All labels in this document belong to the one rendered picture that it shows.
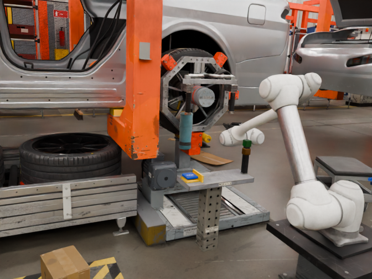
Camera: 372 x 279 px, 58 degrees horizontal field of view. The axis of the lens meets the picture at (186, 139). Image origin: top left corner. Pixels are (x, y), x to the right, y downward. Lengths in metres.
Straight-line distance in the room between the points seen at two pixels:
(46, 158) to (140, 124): 0.60
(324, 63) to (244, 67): 2.01
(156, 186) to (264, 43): 1.48
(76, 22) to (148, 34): 2.75
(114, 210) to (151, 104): 0.69
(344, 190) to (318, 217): 0.21
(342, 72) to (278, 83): 2.86
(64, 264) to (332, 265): 1.18
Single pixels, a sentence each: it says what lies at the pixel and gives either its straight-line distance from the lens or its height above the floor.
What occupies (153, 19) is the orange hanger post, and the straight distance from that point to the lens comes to 1.91.
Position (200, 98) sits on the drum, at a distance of 2.30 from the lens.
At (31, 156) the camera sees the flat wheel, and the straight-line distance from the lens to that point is 2.21.
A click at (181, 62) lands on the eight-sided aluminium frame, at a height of 1.08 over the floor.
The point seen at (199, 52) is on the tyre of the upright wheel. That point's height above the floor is 1.15.
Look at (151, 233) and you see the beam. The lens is 2.09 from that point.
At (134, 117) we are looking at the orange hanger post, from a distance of 1.91.
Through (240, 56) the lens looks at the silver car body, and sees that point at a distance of 2.80.
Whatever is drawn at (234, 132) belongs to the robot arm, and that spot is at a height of 0.68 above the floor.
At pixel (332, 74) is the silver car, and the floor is 0.99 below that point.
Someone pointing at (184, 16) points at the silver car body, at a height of 1.40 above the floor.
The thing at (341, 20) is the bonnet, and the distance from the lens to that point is 5.99.
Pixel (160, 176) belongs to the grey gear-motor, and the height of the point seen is 0.34.
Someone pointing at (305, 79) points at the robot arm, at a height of 1.04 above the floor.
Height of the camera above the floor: 1.13
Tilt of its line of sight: 14 degrees down
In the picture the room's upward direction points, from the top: 3 degrees clockwise
